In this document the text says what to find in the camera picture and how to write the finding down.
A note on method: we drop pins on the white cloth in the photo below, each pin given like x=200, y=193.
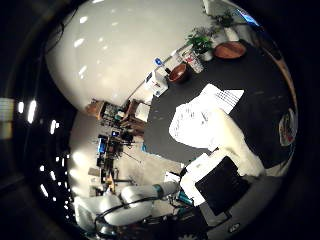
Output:
x=196, y=121

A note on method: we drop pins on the dark wooden bowl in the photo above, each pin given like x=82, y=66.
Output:
x=178, y=73

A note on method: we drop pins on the cluttered wooden shelf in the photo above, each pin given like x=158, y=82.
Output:
x=120, y=113

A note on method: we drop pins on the small blue background screen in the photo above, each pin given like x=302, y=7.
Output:
x=101, y=145

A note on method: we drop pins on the clear cup with red print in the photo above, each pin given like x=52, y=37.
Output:
x=194, y=60

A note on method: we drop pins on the round wooden plate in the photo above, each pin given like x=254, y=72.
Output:
x=230, y=50

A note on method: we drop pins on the leafy green potted plant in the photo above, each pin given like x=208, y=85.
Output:
x=201, y=43

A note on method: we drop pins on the thin potted plant, white pot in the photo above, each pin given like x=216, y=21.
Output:
x=228, y=25

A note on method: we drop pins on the computer monitor with blue screen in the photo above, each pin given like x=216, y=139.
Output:
x=248, y=17

